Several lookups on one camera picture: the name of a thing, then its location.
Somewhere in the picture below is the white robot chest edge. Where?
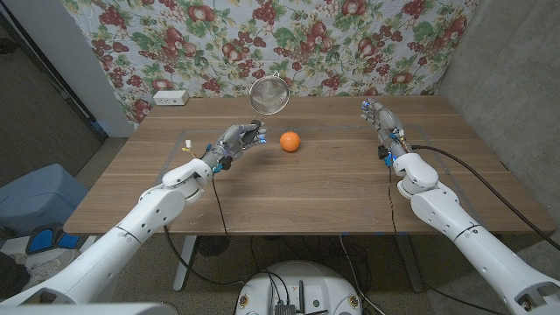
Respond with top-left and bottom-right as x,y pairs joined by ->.
0,301 -> 179,315

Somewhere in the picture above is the thin black left wrist cable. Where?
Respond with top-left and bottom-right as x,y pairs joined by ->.
211,176 -> 230,238

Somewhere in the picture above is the white sneaker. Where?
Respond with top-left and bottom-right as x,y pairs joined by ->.
17,248 -> 82,281

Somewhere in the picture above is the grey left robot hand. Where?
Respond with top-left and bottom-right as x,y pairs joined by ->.
201,122 -> 269,174

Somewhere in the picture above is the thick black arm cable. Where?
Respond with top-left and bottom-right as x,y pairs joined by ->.
162,225 -> 246,288
409,144 -> 560,253

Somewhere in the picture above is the blue-grey plastic bin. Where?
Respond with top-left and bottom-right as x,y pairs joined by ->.
0,163 -> 90,240

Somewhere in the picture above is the dark grey door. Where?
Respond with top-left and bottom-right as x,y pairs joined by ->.
0,8 -> 109,189

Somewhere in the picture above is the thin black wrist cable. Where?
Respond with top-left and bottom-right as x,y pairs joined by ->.
211,176 -> 230,238
387,165 -> 508,315

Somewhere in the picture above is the blue and black pad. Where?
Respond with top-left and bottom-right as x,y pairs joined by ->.
24,221 -> 88,256

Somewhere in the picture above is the black bag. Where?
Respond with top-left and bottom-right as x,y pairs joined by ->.
0,251 -> 31,298

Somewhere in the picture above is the metal mesh sieve black handle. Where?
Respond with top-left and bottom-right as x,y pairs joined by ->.
241,72 -> 291,144

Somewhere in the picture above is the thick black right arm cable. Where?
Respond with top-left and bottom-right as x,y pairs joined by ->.
409,144 -> 560,253

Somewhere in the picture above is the floral fruit print backdrop cloth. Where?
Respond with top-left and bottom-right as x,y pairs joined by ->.
60,0 -> 480,128

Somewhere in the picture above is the orange fruit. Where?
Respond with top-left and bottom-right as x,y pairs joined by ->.
279,130 -> 302,153

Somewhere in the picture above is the white power strip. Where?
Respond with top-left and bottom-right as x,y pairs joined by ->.
152,89 -> 190,107

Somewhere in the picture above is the round black fan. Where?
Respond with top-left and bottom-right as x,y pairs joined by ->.
195,234 -> 232,257

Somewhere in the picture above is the grey table leg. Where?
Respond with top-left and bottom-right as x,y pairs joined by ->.
395,234 -> 425,293

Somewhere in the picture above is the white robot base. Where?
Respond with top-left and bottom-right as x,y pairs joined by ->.
234,260 -> 364,315

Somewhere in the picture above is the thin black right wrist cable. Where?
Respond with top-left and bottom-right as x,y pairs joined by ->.
387,165 -> 508,315

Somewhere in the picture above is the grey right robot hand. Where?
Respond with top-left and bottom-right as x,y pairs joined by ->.
360,99 -> 412,165

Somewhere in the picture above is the white table leg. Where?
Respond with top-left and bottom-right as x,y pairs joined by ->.
172,234 -> 198,293

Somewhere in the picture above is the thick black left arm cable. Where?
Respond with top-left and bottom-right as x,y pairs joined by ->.
162,225 -> 246,288

